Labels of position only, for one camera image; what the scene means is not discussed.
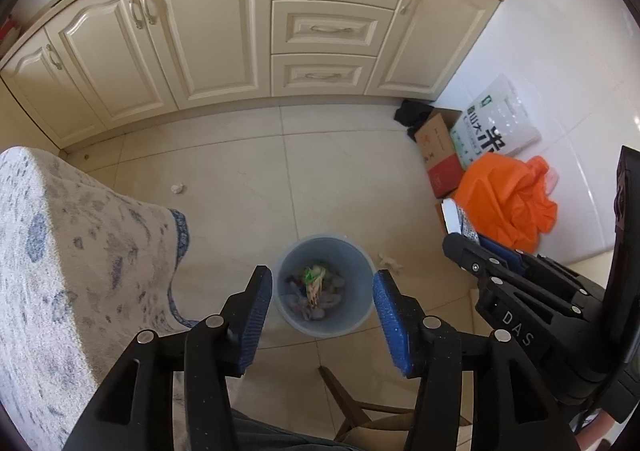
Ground dark cloth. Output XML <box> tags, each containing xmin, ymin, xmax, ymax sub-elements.
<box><xmin>393</xmin><ymin>98</ymin><xmax>435</xmax><ymax>129</ymax></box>

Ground blue plastic waste bin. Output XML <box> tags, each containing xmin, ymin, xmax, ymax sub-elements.
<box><xmin>272</xmin><ymin>232</ymin><xmax>376</xmax><ymax>337</ymax></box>

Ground green and beige wrapper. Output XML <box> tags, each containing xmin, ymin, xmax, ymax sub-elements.
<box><xmin>300</xmin><ymin>265</ymin><xmax>328</xmax><ymax>311</ymax></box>

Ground blue patterned white towel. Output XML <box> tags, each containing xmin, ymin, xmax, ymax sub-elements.
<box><xmin>0</xmin><ymin>146</ymin><xmax>193</xmax><ymax>451</ymax></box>

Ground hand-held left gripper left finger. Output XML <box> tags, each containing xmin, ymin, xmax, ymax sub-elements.
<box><xmin>62</xmin><ymin>264</ymin><xmax>274</xmax><ymax>451</ymax></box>

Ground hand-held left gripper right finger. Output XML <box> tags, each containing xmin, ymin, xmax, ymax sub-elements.
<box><xmin>371</xmin><ymin>269</ymin><xmax>582</xmax><ymax>451</ymax></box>

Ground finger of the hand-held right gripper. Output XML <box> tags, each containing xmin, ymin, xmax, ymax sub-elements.
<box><xmin>442</xmin><ymin>232</ymin><xmax>577</xmax><ymax>318</ymax></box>
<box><xmin>478</xmin><ymin>235</ymin><xmax>605</xmax><ymax>303</ymax></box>

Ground brown cardboard box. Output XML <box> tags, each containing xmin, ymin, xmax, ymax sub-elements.
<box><xmin>414</xmin><ymin>108</ymin><xmax>466</xmax><ymax>199</ymax></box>

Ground wooden stool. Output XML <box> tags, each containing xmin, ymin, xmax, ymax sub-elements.
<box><xmin>319</xmin><ymin>366</ymin><xmax>473</xmax><ymax>442</ymax></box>

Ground white printed rice bag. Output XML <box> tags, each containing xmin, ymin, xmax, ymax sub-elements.
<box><xmin>450</xmin><ymin>74</ymin><xmax>542</xmax><ymax>169</ymax></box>

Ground orange plastic bag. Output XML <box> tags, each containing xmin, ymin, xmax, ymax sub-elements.
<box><xmin>452</xmin><ymin>154</ymin><xmax>558</xmax><ymax>254</ymax></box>

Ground cream kitchen cabinet unit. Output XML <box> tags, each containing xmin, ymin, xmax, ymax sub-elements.
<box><xmin>0</xmin><ymin>0</ymin><xmax>511</xmax><ymax>149</ymax></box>

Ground white printed carton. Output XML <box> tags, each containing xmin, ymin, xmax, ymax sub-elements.
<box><xmin>440</xmin><ymin>198</ymin><xmax>482</xmax><ymax>238</ymax></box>

